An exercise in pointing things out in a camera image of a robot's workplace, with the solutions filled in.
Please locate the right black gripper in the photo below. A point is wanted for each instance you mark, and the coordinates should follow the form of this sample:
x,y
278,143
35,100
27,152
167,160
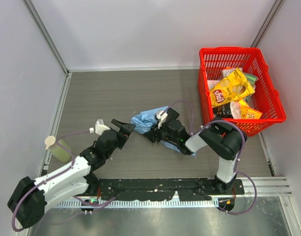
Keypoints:
x,y
158,132

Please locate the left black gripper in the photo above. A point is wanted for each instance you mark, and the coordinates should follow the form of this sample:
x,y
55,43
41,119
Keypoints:
x,y
121,133

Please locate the light blue folding umbrella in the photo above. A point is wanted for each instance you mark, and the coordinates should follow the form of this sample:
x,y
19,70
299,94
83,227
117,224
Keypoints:
x,y
146,121

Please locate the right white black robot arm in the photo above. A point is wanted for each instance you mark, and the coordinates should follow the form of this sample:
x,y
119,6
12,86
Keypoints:
x,y
221,136

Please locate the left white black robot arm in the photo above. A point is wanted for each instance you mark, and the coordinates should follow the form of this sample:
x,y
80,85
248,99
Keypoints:
x,y
32,198

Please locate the green bottle beige cap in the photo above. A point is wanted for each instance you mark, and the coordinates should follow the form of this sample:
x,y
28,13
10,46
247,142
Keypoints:
x,y
58,148

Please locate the black snack bag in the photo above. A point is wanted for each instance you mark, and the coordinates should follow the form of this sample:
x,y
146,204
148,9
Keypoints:
x,y
224,111

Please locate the white red snack packet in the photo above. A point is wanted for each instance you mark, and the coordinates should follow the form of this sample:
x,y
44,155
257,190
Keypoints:
x,y
212,83

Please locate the yellow Lays chip bag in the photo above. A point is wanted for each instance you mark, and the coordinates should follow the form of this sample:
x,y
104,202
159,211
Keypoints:
x,y
233,87

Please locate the yellow orange snack bag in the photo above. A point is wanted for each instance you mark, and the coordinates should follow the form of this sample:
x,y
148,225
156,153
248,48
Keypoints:
x,y
241,110

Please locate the green snack packet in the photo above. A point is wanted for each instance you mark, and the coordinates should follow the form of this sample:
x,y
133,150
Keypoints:
x,y
252,79

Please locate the red plastic shopping basket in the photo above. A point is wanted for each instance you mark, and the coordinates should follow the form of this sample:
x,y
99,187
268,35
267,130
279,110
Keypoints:
x,y
266,98

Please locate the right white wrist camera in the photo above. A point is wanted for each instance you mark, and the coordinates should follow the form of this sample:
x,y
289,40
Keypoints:
x,y
161,117

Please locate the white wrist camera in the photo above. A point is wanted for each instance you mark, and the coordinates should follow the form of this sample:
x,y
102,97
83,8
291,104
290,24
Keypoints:
x,y
99,128
161,117

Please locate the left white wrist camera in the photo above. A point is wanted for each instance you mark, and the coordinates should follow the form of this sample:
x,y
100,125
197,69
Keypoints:
x,y
99,128

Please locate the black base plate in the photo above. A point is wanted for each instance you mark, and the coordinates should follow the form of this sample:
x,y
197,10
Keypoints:
x,y
161,189

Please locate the aluminium front rail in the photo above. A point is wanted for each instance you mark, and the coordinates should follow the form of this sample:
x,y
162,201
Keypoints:
x,y
174,203

